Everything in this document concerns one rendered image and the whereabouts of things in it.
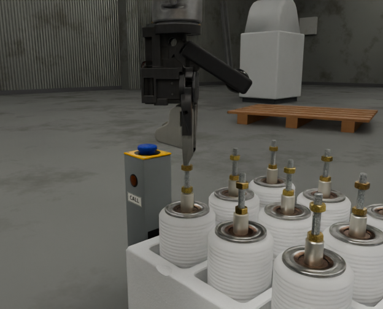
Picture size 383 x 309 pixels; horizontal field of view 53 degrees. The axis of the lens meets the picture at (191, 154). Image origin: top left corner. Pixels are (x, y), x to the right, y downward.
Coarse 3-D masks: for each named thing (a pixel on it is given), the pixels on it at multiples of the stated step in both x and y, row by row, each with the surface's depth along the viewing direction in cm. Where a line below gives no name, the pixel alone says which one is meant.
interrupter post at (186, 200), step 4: (192, 192) 64; (180, 196) 63; (184, 196) 63; (188, 196) 63; (192, 196) 63; (180, 200) 64; (184, 200) 63; (188, 200) 63; (192, 200) 63; (180, 204) 64; (184, 204) 63; (188, 204) 63; (192, 204) 63; (180, 208) 64; (184, 208) 63; (188, 208) 63; (192, 208) 63
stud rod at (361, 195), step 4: (360, 176) 53; (364, 176) 52; (360, 180) 53; (364, 180) 53; (360, 192) 53; (364, 192) 53; (360, 196) 53; (364, 196) 53; (360, 200) 53; (364, 200) 54; (356, 204) 54; (360, 204) 53; (360, 208) 53
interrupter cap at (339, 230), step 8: (336, 224) 57; (344, 224) 58; (336, 232) 55; (344, 232) 55; (368, 232) 55; (376, 232) 55; (344, 240) 52; (352, 240) 52; (360, 240) 52; (368, 240) 52; (376, 240) 52
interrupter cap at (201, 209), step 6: (168, 204) 66; (174, 204) 66; (198, 204) 66; (204, 204) 66; (168, 210) 63; (174, 210) 63; (180, 210) 64; (198, 210) 63; (204, 210) 63; (174, 216) 61; (180, 216) 61; (186, 216) 60; (192, 216) 61; (198, 216) 61
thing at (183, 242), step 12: (168, 216) 62; (204, 216) 62; (168, 228) 61; (180, 228) 60; (192, 228) 60; (204, 228) 61; (168, 240) 61; (180, 240) 60; (192, 240) 60; (204, 240) 61; (168, 252) 62; (180, 252) 61; (192, 252) 61; (204, 252) 62; (180, 264) 62; (192, 264) 61
